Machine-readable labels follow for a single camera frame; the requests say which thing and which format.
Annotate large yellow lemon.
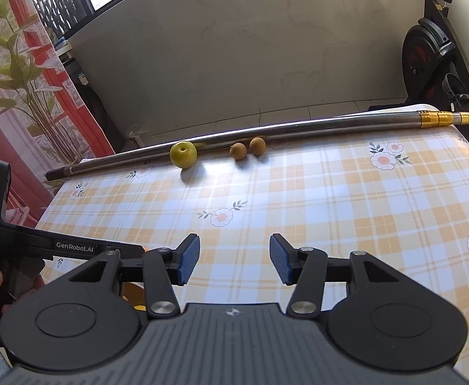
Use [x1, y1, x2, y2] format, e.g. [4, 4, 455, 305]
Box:
[121, 282, 146, 311]

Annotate long metal pole gold rings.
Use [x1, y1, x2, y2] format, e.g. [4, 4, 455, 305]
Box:
[45, 110, 469, 182]

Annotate black exercise bike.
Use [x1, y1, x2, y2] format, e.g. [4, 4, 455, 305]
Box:
[401, 0, 469, 153]

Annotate dark bin with blue label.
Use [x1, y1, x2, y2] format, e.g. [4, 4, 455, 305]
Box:
[56, 38, 115, 149]

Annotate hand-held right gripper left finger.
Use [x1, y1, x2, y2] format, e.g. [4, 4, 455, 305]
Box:
[69, 233, 201, 318]

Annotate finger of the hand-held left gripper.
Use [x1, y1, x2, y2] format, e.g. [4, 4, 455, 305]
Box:
[106, 243, 145, 260]

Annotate white plastic scrap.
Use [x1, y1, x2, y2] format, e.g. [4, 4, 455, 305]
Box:
[126, 126, 151, 145]

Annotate green apple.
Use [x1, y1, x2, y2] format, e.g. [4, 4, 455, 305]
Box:
[169, 140, 198, 168]

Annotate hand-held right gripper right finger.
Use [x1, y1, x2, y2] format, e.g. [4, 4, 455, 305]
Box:
[269, 233, 400, 317]

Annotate plant print curtain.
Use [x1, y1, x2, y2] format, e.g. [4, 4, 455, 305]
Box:
[0, 0, 115, 225]

